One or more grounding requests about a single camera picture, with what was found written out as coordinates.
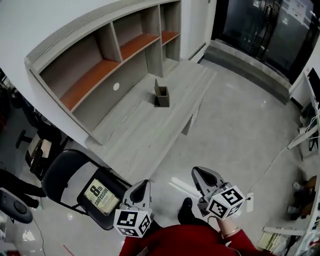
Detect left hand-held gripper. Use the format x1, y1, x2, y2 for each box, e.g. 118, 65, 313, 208
113, 179, 153, 238

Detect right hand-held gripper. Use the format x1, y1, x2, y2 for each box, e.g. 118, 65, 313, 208
191, 166, 246, 221

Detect yellow paperback book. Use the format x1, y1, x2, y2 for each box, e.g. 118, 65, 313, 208
83, 177, 120, 216

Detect small grey box organiser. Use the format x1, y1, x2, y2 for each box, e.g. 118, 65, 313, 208
150, 78, 171, 109

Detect person's right forearm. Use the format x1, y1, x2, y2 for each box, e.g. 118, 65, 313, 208
216, 217, 253, 252

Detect grey wooden desk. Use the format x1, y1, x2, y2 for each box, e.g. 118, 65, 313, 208
84, 58, 218, 186

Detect person's legs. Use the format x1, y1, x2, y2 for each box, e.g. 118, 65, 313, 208
152, 197, 211, 228

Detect white power strip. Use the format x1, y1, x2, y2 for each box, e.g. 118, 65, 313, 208
246, 192, 255, 213

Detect person's red top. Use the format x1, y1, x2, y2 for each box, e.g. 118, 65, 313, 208
119, 223, 251, 256

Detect black folding chair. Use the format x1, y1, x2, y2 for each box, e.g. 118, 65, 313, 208
41, 149, 133, 231

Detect cardboard box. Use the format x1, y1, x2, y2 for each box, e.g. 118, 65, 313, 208
27, 138, 51, 161

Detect black office chair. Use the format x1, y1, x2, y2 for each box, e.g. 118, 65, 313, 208
14, 87, 70, 176

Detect white desk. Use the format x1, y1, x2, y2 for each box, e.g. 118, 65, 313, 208
287, 67, 320, 161

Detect grey door step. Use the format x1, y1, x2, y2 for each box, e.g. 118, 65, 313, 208
203, 38, 292, 105

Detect grey wearable device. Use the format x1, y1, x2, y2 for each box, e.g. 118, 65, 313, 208
0, 187, 33, 225

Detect black monitor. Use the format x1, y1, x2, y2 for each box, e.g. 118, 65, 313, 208
306, 67, 320, 101

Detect grey wooden shelf hutch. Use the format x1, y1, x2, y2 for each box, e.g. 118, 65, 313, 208
24, 0, 182, 146

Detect black glass double door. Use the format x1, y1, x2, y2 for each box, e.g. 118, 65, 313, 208
211, 0, 320, 86

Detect gold bracelet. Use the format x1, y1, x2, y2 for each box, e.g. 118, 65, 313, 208
221, 226, 240, 238

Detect white cable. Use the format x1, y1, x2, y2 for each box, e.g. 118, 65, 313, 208
249, 144, 291, 197

